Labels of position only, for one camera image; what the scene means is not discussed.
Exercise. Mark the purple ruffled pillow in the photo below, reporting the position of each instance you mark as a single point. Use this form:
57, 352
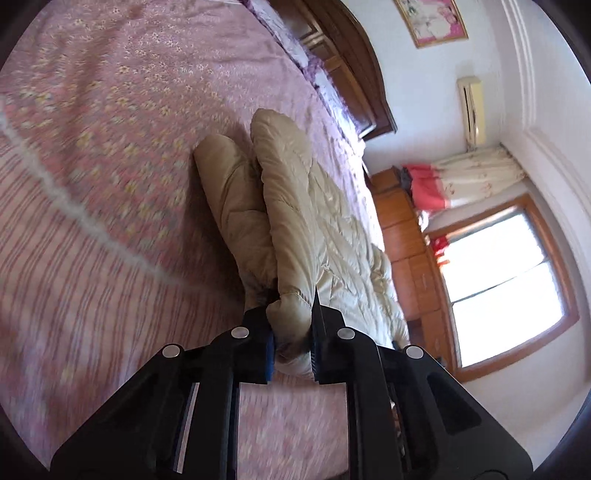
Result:
281, 32
334, 108

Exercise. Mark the wooden framed window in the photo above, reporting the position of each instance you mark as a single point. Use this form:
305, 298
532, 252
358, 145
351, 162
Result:
503, 286

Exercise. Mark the long wooden cabinet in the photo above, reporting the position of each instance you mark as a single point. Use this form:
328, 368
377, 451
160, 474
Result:
406, 240

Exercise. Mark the folded clothes pile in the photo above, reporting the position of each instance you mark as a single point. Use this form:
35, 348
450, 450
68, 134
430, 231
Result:
405, 177

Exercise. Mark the framed floral picture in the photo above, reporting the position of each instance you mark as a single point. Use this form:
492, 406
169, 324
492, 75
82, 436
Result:
431, 21

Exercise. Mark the beige puffer jacket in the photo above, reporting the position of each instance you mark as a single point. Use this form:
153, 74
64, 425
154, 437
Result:
300, 221

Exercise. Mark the wall air conditioner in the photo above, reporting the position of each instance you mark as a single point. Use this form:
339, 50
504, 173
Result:
473, 110

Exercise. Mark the large red cup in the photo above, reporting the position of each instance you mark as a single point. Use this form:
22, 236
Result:
437, 243

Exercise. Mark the pink floral bedspread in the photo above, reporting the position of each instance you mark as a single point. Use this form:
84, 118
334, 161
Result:
115, 161

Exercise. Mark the dark wooden headboard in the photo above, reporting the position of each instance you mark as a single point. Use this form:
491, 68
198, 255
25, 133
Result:
351, 60

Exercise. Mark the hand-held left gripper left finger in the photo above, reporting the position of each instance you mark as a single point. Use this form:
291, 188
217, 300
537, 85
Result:
269, 355

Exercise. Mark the floral cream and pink curtain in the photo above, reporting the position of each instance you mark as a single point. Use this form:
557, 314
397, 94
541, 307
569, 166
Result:
466, 177

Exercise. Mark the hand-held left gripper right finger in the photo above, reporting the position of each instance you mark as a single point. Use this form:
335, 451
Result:
314, 355

